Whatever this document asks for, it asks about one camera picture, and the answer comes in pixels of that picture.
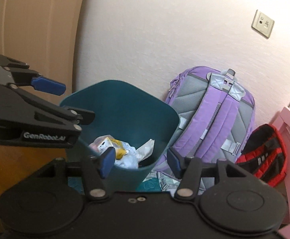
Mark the red and black bag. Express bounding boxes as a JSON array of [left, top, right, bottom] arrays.
[[236, 124, 288, 188]]

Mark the purple and grey backpack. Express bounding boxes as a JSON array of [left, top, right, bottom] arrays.
[[150, 66, 256, 193]]

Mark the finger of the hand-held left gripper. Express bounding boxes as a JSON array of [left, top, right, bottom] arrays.
[[9, 83, 96, 131], [0, 51, 66, 96]]

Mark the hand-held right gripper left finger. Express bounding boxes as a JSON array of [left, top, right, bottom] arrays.
[[36, 147, 116, 200]]

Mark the beige wall socket plate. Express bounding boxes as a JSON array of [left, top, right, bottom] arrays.
[[251, 9, 275, 38]]

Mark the white crumpled paper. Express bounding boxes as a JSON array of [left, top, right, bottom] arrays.
[[134, 138, 156, 165]]

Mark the pale blue crumpled paper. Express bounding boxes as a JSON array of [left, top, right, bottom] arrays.
[[114, 146, 140, 170]]

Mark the white and yellow carton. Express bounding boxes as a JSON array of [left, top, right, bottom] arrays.
[[96, 136, 127, 160]]

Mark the teal plastic trash bin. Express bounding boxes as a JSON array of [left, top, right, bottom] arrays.
[[60, 80, 180, 192]]

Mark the brown wooden door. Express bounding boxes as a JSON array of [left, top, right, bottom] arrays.
[[0, 0, 89, 105]]

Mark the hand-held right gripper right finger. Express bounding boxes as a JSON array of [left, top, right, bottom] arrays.
[[167, 147, 260, 201]]

